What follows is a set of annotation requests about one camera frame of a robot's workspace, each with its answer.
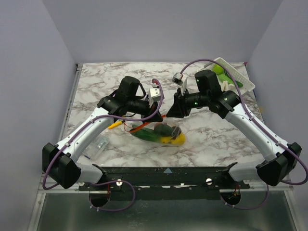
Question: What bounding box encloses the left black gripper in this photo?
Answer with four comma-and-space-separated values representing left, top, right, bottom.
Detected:
127, 97, 164, 124

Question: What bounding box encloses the dark green avocado toy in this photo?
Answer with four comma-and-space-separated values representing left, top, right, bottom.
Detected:
154, 123, 173, 137

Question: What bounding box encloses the clear zip bag orange zipper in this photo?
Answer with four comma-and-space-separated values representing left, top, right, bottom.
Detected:
123, 115, 186, 146

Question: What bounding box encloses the white green bok choy toy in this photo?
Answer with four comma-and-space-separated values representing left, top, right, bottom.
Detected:
131, 128, 160, 142

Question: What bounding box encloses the yellow corn toy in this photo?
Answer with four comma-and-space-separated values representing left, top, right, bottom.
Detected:
160, 137, 172, 144

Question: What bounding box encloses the yellow round lemon toy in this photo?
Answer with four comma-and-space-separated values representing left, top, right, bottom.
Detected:
171, 133, 186, 146

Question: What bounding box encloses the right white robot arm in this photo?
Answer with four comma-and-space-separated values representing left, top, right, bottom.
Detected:
167, 69, 302, 189

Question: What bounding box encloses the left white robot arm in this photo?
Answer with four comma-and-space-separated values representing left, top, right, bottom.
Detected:
42, 76, 164, 190

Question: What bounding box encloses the white dumpling toy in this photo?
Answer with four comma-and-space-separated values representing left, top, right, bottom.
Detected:
220, 81, 234, 91

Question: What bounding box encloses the green cabbage toy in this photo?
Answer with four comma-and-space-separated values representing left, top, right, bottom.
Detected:
212, 64, 224, 75

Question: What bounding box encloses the green leafy vegetable toy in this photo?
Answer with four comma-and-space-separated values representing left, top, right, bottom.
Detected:
218, 72, 243, 88

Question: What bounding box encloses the clear plastic screw box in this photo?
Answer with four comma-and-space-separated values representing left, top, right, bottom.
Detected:
83, 134, 109, 160

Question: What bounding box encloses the white perforated plastic basket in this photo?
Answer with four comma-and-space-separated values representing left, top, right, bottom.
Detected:
204, 57, 255, 96

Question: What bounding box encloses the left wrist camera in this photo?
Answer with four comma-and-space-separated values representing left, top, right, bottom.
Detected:
148, 86, 164, 102

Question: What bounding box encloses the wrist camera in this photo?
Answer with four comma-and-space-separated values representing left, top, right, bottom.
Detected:
172, 72, 188, 93
148, 86, 164, 102

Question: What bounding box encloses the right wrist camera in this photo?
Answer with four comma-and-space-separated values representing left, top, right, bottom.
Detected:
172, 72, 188, 93

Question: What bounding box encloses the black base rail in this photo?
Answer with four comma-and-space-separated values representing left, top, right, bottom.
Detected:
79, 166, 249, 200

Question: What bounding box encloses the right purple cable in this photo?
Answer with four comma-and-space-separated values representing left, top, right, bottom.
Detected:
180, 58, 308, 210

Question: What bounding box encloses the purple cable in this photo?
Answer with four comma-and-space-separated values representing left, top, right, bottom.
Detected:
42, 78, 166, 212
180, 58, 308, 210

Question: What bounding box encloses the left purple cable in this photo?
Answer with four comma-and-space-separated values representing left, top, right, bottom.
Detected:
42, 78, 166, 212

